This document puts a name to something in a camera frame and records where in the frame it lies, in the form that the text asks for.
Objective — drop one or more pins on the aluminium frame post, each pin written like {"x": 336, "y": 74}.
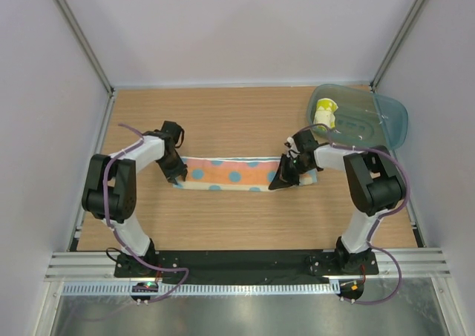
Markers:
{"x": 399, "y": 39}
{"x": 80, "y": 37}

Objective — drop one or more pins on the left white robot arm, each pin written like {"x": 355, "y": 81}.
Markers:
{"x": 110, "y": 190}

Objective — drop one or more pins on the white slotted cable duct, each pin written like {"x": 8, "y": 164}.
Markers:
{"x": 117, "y": 288}

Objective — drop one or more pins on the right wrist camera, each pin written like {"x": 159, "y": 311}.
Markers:
{"x": 303, "y": 141}

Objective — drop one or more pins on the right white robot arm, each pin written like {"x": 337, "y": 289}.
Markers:
{"x": 375, "y": 183}

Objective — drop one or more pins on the yellow green patterned towel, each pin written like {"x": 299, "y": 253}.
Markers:
{"x": 325, "y": 109}

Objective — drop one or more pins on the blue orange dotted towel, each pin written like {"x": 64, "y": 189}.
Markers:
{"x": 229, "y": 174}

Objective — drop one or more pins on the left aluminium frame post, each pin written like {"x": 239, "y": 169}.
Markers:
{"x": 80, "y": 37}

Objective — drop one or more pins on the right aluminium frame post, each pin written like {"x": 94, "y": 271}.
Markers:
{"x": 399, "y": 39}

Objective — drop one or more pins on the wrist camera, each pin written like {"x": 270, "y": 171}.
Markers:
{"x": 175, "y": 131}
{"x": 303, "y": 141}

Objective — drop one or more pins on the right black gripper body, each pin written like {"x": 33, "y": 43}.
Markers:
{"x": 300, "y": 167}

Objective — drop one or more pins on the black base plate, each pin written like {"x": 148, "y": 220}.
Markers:
{"x": 244, "y": 266}

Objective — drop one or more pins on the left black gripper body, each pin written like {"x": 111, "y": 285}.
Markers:
{"x": 172, "y": 166}

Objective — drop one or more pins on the front aluminium rail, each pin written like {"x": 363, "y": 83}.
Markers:
{"x": 414, "y": 262}

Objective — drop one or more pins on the clear blue plastic tray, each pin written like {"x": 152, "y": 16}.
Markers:
{"x": 363, "y": 119}

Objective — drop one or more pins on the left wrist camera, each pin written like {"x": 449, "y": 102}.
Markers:
{"x": 175, "y": 131}

